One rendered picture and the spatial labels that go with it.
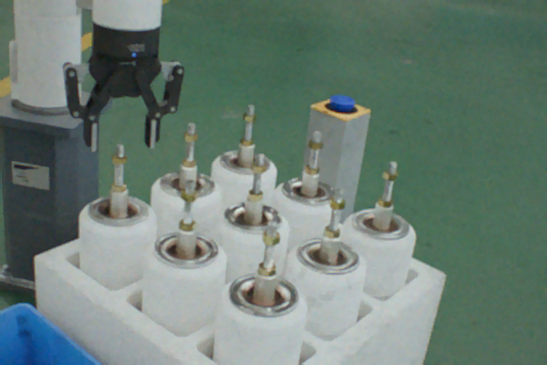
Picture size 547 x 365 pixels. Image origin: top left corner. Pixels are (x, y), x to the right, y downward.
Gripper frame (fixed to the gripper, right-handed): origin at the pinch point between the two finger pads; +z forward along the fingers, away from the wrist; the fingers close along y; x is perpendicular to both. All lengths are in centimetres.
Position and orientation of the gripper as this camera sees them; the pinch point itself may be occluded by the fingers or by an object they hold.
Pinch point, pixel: (121, 137)
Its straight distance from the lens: 87.7
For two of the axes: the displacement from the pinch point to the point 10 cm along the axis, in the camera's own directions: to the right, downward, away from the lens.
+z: -1.2, 8.9, 4.3
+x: -4.1, -4.4, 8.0
